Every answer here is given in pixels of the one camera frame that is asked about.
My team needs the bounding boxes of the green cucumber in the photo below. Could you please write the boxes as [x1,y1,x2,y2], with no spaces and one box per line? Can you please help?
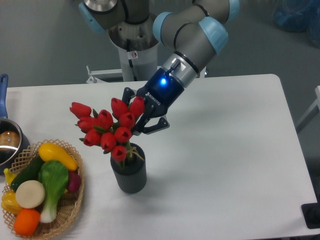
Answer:
[10,155,45,191]

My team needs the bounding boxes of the yellow banana tip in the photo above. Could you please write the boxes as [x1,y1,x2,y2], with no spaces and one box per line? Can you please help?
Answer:
[3,168,17,186]

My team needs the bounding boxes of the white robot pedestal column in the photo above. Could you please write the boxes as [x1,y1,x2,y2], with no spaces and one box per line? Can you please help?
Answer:
[108,14,159,81]

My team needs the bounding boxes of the blue plastic bag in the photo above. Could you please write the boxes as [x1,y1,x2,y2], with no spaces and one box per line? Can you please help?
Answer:
[272,0,320,48]

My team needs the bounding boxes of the white metal base frame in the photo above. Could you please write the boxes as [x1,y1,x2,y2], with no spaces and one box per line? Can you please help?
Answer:
[85,64,209,84]

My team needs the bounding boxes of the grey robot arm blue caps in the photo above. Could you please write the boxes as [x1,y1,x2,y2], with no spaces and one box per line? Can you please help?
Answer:
[78,0,240,135]

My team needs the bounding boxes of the green bok choy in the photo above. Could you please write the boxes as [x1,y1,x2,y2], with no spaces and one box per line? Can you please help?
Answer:
[38,160,69,224]

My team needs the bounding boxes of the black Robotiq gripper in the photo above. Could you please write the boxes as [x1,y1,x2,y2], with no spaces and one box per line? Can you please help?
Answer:
[121,68,185,136]

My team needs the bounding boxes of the yellow bell pepper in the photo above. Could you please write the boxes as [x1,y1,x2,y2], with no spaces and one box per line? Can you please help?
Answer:
[1,190,23,215]

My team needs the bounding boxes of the black cable on pedestal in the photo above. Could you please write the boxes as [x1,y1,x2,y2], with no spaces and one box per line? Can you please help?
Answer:
[126,38,138,82]

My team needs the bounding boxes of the orange fruit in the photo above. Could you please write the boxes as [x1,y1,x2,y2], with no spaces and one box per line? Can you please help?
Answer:
[13,208,40,237]

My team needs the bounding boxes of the yellow squash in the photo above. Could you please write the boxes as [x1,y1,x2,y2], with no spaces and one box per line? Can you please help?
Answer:
[38,142,78,171]

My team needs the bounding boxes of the woven wicker basket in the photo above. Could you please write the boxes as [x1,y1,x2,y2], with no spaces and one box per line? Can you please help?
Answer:
[2,139,85,240]

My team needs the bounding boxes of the blue handled steel saucepan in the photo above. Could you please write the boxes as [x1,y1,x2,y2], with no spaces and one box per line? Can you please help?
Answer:
[0,73,30,176]

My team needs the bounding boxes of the dark grey ribbed vase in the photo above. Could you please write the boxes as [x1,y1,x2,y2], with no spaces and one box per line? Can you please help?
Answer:
[110,143,147,194]

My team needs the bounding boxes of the red tulip bouquet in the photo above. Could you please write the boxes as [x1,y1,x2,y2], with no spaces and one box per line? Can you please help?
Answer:
[69,96,145,168]

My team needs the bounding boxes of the black clamp at table corner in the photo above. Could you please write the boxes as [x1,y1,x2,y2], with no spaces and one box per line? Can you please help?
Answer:
[301,203,320,229]

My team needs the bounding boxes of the white frame at right edge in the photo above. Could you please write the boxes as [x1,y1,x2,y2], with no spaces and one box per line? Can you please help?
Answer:
[295,85,320,134]

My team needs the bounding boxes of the purple red radish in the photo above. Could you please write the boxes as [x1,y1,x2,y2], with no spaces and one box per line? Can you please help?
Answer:
[66,171,82,193]

